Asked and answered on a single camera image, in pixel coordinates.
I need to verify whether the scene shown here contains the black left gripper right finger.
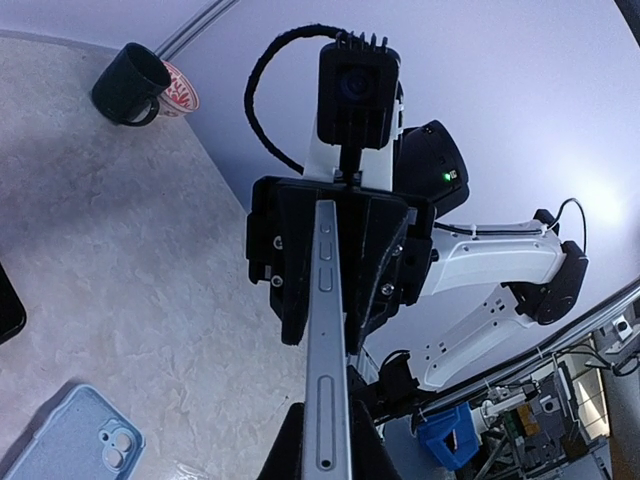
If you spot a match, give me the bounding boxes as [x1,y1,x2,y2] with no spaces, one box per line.
[351,400,400,480]

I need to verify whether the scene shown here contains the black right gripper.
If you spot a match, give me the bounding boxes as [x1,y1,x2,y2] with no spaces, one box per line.
[246,120,469,353]

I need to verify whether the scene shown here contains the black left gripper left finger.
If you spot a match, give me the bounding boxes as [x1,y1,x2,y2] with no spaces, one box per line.
[257,402,304,480]

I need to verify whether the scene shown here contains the silver edged black smartphone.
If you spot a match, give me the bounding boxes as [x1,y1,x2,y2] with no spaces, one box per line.
[301,200,352,479]

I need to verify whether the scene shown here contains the light blue phone case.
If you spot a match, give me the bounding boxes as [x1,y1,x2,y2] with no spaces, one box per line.
[2,384,146,479]

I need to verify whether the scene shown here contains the black phone case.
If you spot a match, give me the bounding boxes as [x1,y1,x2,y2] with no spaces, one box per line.
[0,267,27,343]

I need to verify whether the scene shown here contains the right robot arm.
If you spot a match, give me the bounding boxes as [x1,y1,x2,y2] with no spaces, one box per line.
[246,121,588,389]

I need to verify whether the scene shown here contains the blue plastic box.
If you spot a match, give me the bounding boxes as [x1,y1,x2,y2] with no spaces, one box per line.
[417,402,479,471]

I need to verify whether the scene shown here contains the red white patterned bowl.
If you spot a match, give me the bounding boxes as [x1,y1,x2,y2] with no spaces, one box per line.
[158,61,200,118]

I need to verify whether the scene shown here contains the dark green mug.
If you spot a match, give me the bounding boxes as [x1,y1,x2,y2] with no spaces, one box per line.
[91,42,171,127]

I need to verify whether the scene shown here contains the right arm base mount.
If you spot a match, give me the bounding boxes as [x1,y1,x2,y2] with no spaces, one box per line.
[347,350,424,426]

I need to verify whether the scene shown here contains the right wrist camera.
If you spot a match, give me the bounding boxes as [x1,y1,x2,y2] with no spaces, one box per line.
[316,31,401,150]

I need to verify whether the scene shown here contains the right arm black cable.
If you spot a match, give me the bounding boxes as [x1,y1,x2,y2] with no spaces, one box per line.
[243,22,346,176]

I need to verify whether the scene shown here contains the right aluminium frame post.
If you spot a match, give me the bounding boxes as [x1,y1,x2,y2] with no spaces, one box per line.
[154,0,239,61]

